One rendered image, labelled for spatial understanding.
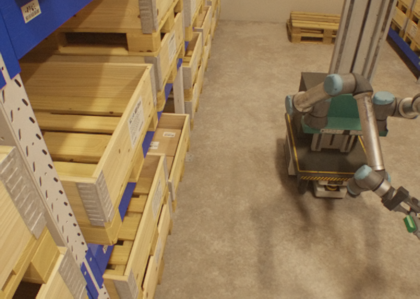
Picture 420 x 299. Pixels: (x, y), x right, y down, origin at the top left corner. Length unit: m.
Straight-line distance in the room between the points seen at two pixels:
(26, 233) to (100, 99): 1.17
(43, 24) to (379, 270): 2.62
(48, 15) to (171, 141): 2.03
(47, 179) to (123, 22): 1.00
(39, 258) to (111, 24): 1.22
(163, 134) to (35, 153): 2.07
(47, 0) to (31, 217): 0.51
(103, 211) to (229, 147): 2.47
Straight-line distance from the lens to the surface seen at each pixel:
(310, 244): 2.82
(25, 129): 0.86
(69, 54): 1.93
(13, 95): 0.82
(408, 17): 6.19
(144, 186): 2.08
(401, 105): 2.74
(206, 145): 3.52
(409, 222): 1.85
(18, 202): 0.74
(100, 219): 1.21
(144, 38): 1.74
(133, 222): 1.91
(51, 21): 0.95
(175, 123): 2.95
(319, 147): 3.08
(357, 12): 2.60
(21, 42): 0.84
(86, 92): 1.87
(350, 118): 2.90
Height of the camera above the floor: 2.25
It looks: 39 degrees down
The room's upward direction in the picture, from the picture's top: straight up
